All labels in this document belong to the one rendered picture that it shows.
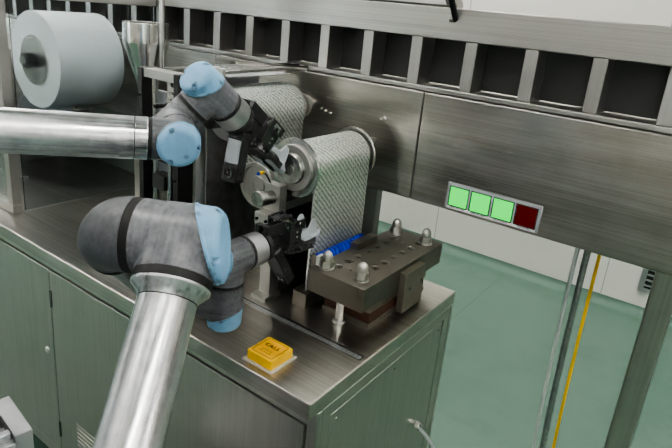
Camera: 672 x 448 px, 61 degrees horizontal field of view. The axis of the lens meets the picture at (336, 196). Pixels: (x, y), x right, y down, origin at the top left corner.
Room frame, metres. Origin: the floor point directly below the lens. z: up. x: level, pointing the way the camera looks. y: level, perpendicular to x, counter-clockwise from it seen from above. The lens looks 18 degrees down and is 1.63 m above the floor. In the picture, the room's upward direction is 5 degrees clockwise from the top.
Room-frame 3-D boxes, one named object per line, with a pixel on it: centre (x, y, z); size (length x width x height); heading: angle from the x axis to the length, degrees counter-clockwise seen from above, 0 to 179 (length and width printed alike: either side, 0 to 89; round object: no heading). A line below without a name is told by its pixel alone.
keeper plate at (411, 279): (1.33, -0.22, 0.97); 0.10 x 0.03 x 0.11; 145
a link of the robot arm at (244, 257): (1.08, 0.21, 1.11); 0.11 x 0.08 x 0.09; 145
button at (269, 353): (1.06, 0.11, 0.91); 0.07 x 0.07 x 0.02; 55
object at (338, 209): (1.41, -0.01, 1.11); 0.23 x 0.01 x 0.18; 145
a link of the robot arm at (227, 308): (1.08, 0.23, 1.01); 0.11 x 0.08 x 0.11; 87
